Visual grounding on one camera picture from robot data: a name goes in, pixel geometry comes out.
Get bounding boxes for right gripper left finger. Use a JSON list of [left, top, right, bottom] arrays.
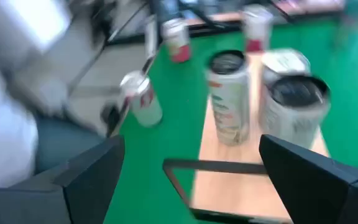
[[0, 134, 126, 224]]

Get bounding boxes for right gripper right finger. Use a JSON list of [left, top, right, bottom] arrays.
[[259, 134, 358, 224]]

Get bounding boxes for slim white can dark top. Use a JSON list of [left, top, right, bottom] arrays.
[[261, 74, 332, 150], [204, 49, 251, 147]]

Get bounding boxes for silver can red print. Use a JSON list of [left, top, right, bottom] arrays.
[[240, 4, 275, 54], [258, 48, 312, 94], [119, 70, 163, 128], [160, 17, 193, 64]]

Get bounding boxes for person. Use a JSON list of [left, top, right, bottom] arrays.
[[0, 46, 105, 189]]

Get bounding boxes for green table mat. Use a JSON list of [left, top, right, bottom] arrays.
[[103, 12, 358, 224]]

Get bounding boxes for wooden shelf black wire sides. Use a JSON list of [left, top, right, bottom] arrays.
[[162, 51, 331, 224]]

